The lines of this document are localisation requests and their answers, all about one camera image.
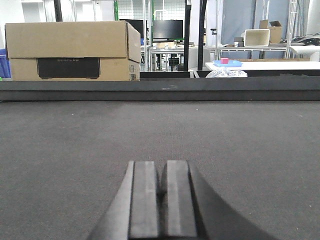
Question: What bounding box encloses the white side table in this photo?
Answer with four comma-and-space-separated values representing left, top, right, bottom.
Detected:
205, 60, 320, 72

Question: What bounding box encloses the pink cube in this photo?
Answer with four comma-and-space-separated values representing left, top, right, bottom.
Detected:
220, 57, 229, 65

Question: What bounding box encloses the crumpled plastic bag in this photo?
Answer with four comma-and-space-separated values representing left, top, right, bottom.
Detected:
206, 67, 248, 78

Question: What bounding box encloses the white plastic bin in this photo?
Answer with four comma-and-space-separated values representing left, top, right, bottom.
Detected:
243, 29, 270, 47

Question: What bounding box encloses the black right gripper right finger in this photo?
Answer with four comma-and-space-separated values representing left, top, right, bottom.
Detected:
162, 160, 275, 240

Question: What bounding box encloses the large cardboard box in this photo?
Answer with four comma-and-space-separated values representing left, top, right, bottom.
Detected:
5, 21, 141, 81

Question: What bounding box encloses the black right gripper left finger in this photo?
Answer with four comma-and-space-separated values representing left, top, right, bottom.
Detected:
88, 161, 160, 240

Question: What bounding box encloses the black computer monitor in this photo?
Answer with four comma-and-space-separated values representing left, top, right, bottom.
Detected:
152, 20, 184, 40

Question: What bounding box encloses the light blue tray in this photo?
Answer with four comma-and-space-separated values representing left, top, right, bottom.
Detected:
212, 60, 243, 68

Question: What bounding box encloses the small open cardboard box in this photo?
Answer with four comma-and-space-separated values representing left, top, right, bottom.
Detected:
259, 19, 282, 44

